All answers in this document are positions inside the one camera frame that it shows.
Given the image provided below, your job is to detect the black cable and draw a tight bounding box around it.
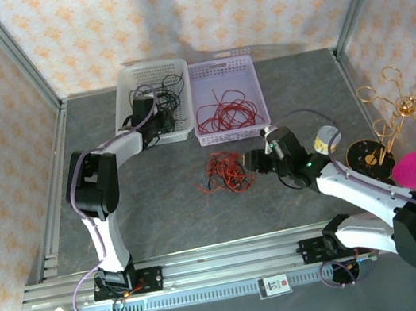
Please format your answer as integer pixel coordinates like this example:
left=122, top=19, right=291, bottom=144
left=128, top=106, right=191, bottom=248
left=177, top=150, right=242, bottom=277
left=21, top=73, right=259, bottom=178
left=202, top=148, right=256, bottom=197
left=126, top=71, right=191, bottom=121

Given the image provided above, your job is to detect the small white yellow jar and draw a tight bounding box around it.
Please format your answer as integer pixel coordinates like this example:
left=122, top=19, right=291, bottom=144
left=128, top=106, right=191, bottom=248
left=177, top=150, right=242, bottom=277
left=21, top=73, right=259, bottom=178
left=310, top=123, right=345, bottom=158

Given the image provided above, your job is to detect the white perforated plastic basket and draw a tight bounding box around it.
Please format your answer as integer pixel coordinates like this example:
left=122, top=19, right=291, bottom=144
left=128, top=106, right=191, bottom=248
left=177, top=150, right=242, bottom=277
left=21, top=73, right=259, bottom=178
left=104, top=56, right=201, bottom=152

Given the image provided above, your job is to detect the black round disc base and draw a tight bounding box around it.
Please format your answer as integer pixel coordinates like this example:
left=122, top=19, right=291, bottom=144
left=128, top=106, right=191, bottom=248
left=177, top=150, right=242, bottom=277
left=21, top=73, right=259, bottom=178
left=342, top=135, right=399, bottom=186

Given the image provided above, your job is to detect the lavender perforated plastic basket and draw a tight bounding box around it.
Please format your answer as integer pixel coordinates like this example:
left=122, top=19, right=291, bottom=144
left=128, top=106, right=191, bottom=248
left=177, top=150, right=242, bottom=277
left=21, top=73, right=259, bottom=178
left=183, top=51, right=275, bottom=148

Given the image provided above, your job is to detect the pink fluffy disc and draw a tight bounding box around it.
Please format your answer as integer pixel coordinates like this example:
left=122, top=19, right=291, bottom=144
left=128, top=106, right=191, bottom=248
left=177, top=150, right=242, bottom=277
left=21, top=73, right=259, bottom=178
left=388, top=151, right=416, bottom=193

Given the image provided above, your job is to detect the white label card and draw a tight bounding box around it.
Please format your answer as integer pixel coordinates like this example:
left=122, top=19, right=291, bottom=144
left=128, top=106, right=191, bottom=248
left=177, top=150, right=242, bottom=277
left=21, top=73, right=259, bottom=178
left=256, top=271, right=294, bottom=300

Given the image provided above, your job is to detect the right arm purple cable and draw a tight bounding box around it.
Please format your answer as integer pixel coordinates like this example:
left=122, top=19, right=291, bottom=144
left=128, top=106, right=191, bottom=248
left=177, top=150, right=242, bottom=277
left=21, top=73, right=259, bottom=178
left=272, top=88, right=416, bottom=294

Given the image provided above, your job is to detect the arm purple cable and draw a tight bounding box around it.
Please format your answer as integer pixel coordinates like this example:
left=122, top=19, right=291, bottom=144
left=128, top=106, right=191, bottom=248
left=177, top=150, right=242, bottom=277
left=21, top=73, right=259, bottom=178
left=272, top=88, right=416, bottom=294
left=37, top=82, right=198, bottom=311

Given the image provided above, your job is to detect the aluminium side rail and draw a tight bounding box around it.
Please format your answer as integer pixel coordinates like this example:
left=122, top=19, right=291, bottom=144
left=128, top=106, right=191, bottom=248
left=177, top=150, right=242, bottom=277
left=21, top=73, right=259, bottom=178
left=329, top=41, right=387, bottom=148
left=0, top=99, right=97, bottom=285

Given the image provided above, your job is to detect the aluminium mounting rail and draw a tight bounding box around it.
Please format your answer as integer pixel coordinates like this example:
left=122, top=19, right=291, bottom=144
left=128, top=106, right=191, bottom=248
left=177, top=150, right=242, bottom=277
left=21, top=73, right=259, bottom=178
left=15, top=207, right=416, bottom=311

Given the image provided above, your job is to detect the gold wire ornament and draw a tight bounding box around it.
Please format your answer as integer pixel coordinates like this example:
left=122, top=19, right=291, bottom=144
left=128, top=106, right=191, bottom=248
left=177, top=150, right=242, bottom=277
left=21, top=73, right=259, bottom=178
left=352, top=61, right=416, bottom=176

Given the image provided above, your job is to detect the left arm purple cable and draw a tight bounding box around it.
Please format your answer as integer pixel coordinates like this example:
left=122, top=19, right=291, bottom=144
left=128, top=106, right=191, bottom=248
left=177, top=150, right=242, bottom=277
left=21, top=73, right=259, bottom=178
left=37, top=82, right=198, bottom=311

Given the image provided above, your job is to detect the grey slotted cable duct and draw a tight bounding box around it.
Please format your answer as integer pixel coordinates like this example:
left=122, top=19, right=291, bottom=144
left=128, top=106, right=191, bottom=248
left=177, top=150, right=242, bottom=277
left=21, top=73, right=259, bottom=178
left=68, top=256, right=381, bottom=311

